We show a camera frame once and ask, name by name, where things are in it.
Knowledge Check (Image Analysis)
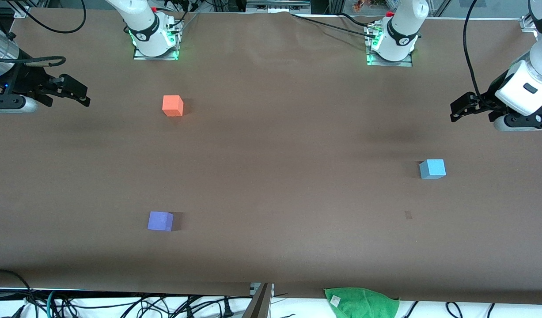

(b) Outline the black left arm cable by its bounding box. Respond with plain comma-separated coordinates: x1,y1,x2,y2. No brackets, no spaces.
463,0,489,106

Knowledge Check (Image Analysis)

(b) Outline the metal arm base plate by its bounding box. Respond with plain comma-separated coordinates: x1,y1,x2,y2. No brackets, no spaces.
365,24,414,68
133,20,180,61

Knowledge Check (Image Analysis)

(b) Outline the black cable across table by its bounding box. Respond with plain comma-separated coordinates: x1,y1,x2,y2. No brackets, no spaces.
291,12,378,38

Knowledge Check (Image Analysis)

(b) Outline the green cloth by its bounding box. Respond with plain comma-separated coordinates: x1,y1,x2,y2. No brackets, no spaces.
324,288,400,318

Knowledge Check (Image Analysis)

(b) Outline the orange block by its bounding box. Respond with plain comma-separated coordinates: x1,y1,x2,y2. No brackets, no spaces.
162,95,184,117

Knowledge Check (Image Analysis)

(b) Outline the aluminium profile bar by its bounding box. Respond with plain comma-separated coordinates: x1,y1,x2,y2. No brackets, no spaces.
241,283,274,318

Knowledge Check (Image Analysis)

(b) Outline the purple block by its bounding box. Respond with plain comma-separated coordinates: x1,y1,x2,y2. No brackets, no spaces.
147,211,174,232

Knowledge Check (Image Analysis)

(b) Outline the blue block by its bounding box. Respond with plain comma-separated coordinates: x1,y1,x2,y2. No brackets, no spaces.
419,159,447,180

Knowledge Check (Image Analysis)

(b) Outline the black cable loop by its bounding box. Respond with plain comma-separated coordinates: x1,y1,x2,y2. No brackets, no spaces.
0,269,35,318

